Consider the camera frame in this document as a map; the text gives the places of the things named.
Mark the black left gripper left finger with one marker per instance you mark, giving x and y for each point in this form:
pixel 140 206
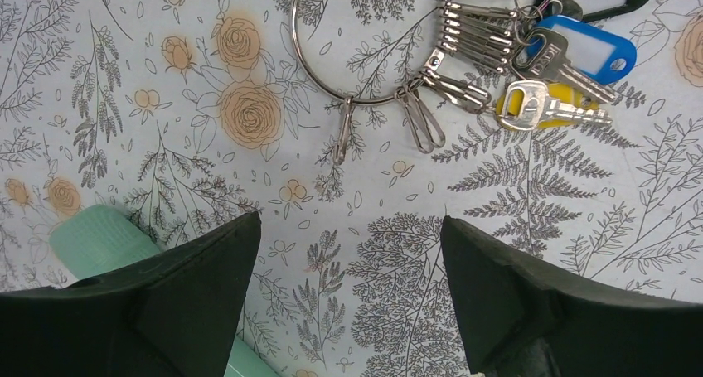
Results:
pixel 86 329

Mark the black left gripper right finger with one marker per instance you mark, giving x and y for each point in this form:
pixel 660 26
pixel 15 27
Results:
pixel 521 316

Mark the floral patterned table mat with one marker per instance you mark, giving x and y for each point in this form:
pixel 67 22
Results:
pixel 184 114

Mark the blue key tag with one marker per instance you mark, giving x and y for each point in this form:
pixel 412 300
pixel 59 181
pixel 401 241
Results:
pixel 566 51

